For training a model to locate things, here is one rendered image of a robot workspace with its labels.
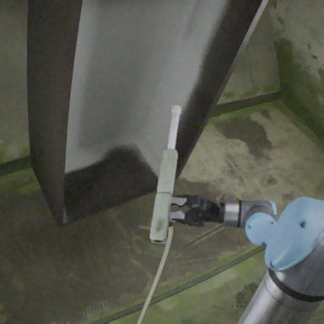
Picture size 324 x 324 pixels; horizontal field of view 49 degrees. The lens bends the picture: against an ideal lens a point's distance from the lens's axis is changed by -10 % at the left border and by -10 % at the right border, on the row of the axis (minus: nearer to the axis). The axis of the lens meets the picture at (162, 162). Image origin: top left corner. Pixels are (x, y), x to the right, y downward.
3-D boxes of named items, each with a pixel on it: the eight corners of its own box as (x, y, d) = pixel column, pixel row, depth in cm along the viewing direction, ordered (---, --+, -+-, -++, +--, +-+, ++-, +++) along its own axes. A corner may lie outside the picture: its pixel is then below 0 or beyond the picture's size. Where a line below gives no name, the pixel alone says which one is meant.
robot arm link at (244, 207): (278, 205, 113) (274, 197, 123) (239, 203, 115) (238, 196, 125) (274, 234, 114) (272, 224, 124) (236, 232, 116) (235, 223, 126)
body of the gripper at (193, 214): (186, 226, 126) (222, 229, 124) (184, 218, 119) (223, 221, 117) (188, 205, 130) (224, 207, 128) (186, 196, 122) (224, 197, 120)
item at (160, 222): (171, 256, 131) (164, 239, 111) (158, 254, 132) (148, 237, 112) (186, 135, 153) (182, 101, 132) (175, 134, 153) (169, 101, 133)
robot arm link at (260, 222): (289, 223, 101) (283, 211, 113) (252, 212, 102) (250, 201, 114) (277, 252, 102) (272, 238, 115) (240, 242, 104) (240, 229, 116)
